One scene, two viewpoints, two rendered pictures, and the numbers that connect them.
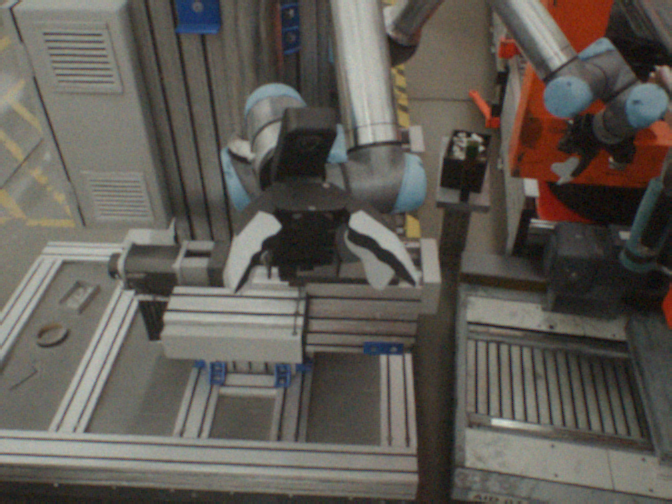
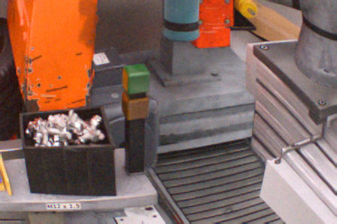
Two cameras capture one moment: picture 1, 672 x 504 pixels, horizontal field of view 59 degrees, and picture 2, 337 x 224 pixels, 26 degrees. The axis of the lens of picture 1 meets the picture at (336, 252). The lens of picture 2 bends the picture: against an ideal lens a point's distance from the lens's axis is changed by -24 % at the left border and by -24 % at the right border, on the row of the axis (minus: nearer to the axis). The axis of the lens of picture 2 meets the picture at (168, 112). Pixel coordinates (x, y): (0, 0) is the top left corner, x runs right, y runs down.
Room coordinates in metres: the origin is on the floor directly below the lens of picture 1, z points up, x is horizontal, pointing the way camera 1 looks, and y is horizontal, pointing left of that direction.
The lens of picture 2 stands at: (2.26, 0.83, 1.39)
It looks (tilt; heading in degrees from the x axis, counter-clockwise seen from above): 30 degrees down; 239
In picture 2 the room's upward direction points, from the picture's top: 2 degrees clockwise
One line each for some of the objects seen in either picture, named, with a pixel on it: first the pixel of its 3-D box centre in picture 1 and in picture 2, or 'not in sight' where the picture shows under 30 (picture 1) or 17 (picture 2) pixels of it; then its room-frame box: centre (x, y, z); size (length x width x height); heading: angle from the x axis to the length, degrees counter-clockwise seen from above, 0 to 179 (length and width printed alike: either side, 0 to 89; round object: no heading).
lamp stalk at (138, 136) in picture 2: (467, 173); (134, 123); (1.58, -0.41, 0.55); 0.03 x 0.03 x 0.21; 80
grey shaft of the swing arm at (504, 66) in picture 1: (501, 81); not in sight; (2.82, -0.82, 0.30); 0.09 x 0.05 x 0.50; 170
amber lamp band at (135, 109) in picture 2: (469, 163); (135, 104); (1.58, -0.41, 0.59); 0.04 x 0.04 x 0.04; 80
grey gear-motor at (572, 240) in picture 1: (609, 278); (99, 123); (1.42, -0.89, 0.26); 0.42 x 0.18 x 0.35; 80
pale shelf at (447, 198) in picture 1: (463, 171); (47, 183); (1.77, -0.45, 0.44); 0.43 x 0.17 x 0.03; 170
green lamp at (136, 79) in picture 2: (472, 148); (135, 79); (1.58, -0.41, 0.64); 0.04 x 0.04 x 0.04; 80
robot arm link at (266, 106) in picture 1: (279, 130); not in sight; (0.64, 0.07, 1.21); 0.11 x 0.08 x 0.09; 12
